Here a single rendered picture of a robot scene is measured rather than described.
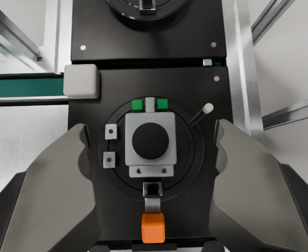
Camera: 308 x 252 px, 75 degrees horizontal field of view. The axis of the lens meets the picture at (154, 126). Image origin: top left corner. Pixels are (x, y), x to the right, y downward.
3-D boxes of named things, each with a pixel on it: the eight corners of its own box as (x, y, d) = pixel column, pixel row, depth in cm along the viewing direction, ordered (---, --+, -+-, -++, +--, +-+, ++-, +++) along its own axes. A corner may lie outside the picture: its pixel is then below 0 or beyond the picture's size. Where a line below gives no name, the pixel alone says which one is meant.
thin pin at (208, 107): (195, 126, 27) (214, 111, 19) (189, 126, 27) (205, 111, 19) (194, 120, 27) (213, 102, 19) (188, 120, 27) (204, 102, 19)
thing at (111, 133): (118, 140, 27) (116, 139, 25) (107, 140, 27) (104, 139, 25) (118, 125, 27) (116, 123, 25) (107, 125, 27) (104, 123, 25)
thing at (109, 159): (117, 167, 26) (115, 167, 25) (105, 167, 26) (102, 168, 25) (117, 151, 26) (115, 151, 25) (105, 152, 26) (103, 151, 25)
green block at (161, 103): (165, 118, 27) (168, 109, 22) (156, 118, 27) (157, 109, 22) (165, 109, 27) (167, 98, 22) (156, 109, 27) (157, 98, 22)
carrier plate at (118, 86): (238, 231, 29) (245, 236, 26) (68, 237, 28) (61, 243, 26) (223, 71, 33) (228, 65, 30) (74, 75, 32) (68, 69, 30)
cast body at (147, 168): (171, 174, 23) (179, 181, 16) (132, 175, 22) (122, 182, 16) (168, 101, 24) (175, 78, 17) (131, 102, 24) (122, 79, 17)
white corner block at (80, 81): (102, 102, 32) (95, 93, 28) (73, 102, 32) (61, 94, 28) (102, 73, 32) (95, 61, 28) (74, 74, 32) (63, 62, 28)
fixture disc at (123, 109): (204, 198, 27) (208, 201, 25) (101, 201, 27) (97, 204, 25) (197, 98, 30) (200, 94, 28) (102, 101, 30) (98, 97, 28)
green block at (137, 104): (144, 118, 27) (142, 109, 22) (135, 119, 27) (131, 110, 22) (144, 110, 27) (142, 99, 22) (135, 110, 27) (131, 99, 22)
